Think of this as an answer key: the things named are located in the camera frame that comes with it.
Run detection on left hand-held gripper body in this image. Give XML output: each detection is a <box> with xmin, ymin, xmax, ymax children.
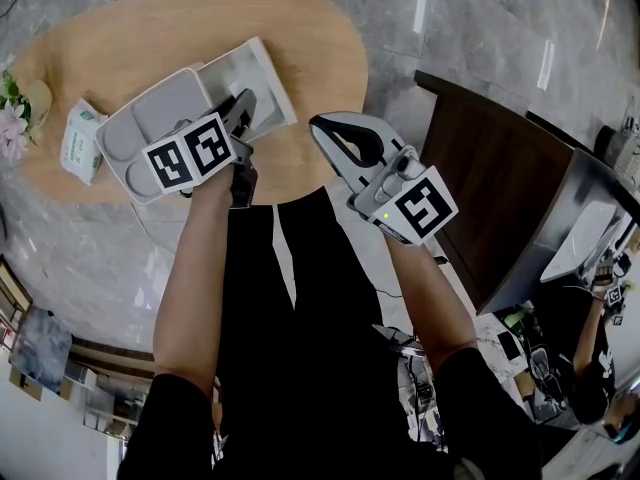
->
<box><xmin>140</xmin><ymin>111</ymin><xmax>260</xmax><ymax>211</ymax></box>

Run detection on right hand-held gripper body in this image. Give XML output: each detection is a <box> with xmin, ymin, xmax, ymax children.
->
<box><xmin>346</xmin><ymin>142</ymin><xmax>460</xmax><ymax>247</ymax></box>

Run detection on person's left forearm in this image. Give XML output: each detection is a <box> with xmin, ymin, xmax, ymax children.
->
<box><xmin>152</xmin><ymin>165</ymin><xmax>237</xmax><ymax>400</ymax></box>

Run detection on person's right forearm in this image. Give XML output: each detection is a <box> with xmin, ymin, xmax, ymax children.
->
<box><xmin>382</xmin><ymin>227</ymin><xmax>480</xmax><ymax>378</ymax></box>

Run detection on dark wooden vanity cabinet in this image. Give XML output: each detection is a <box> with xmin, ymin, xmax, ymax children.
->
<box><xmin>413</xmin><ymin>70</ymin><xmax>640</xmax><ymax>317</ymax></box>

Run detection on oval wooden coffee table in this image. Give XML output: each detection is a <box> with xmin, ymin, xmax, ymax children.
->
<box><xmin>9</xmin><ymin>0</ymin><xmax>371</xmax><ymax>207</ymax></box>

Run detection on white wet wipes pack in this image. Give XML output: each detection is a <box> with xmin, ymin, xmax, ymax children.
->
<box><xmin>59</xmin><ymin>97</ymin><xmax>109</xmax><ymax>187</ymax></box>

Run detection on white sink basin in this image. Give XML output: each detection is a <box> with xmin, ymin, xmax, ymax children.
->
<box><xmin>539</xmin><ymin>200</ymin><xmax>634</xmax><ymax>284</ymax></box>

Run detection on pink flower bouquet vase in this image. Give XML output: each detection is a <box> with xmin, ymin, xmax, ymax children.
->
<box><xmin>0</xmin><ymin>70</ymin><xmax>54</xmax><ymax>165</ymax></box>

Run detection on person's black clothes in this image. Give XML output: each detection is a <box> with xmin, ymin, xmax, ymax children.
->
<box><xmin>117</xmin><ymin>187</ymin><xmax>545</xmax><ymax>480</ymax></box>

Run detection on grey painting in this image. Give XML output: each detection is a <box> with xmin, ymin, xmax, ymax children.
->
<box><xmin>9</xmin><ymin>305</ymin><xmax>74</xmax><ymax>395</ymax></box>

